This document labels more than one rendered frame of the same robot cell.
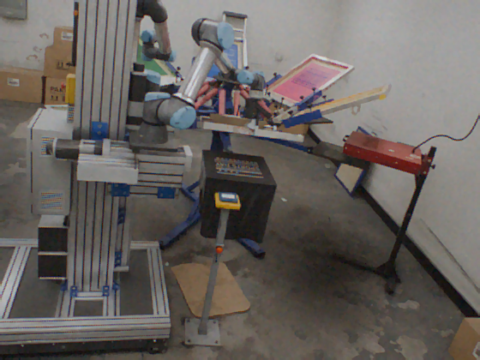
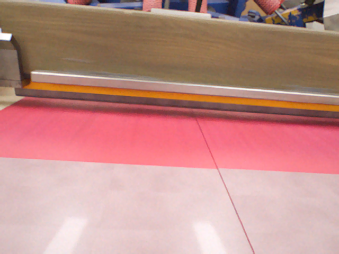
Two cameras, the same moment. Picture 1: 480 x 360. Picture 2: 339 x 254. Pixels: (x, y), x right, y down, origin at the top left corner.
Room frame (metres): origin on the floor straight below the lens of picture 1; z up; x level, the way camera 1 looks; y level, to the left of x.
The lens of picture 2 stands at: (2.62, 0.08, 1.27)
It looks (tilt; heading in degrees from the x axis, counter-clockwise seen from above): 39 degrees down; 6
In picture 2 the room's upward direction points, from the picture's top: 7 degrees clockwise
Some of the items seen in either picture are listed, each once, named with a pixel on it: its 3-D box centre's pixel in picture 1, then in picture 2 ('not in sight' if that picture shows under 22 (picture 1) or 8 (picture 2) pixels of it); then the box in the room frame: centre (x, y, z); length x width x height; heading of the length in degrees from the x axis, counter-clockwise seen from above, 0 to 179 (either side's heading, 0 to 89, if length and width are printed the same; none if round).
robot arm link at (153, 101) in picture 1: (157, 106); not in sight; (1.93, 0.44, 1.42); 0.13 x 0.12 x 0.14; 57
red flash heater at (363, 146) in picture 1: (384, 152); not in sight; (3.23, -1.11, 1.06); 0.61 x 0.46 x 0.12; 72
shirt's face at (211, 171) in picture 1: (237, 166); not in sight; (2.59, 0.01, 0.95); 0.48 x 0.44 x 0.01; 12
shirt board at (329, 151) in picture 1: (291, 143); not in sight; (3.47, -0.40, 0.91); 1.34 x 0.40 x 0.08; 72
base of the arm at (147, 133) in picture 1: (153, 129); not in sight; (1.94, 0.44, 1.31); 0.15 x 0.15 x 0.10
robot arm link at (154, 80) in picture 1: (148, 82); not in sight; (2.41, 0.61, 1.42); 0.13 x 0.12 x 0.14; 85
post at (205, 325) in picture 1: (213, 270); not in sight; (2.07, 0.03, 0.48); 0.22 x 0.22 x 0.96; 12
